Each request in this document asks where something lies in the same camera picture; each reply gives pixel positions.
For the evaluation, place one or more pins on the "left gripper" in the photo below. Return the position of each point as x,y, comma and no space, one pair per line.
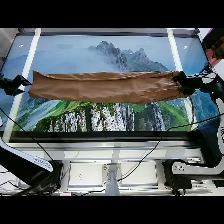
16,85

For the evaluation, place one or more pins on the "heap of clothes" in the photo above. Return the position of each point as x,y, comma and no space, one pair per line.
213,40

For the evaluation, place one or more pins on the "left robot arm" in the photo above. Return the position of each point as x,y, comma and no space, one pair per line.
20,166

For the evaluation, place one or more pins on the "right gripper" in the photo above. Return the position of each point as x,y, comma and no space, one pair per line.
186,83

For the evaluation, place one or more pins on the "tan pants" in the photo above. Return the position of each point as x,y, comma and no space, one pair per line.
110,88

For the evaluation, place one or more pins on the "silver frame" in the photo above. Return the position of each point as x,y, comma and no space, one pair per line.
133,153

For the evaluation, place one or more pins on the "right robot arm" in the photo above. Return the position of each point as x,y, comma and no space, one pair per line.
200,168

